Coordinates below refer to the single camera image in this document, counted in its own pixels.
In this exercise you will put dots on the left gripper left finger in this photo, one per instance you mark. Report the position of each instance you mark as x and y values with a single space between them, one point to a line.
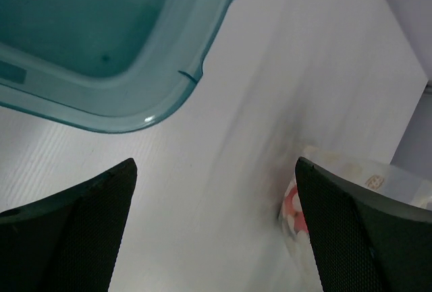
68 241

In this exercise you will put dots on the teal plastic tray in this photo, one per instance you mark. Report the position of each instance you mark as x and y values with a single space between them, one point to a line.
107 66

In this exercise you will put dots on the clear zip top bag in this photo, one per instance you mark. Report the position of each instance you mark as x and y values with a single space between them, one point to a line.
351 175

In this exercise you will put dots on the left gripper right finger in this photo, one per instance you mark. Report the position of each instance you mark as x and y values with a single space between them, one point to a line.
363 241

